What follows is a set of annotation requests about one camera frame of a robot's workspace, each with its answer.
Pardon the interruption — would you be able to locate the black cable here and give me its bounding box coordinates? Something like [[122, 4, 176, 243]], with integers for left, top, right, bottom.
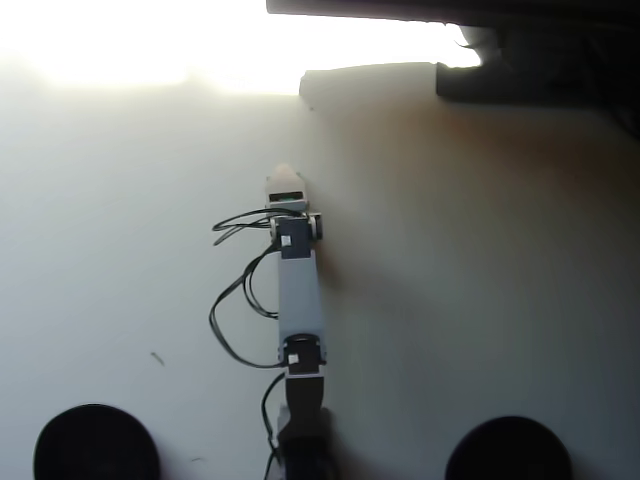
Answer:
[[261, 372, 290, 480], [211, 208, 281, 247], [208, 246, 290, 371]]

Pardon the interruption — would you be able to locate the black white gripper servo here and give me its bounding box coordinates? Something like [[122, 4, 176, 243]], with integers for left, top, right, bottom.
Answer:
[[263, 163, 309, 217]]

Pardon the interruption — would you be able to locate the black round bowl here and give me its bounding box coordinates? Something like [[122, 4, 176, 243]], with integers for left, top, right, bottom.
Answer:
[[33, 403, 162, 480], [444, 415, 574, 480]]

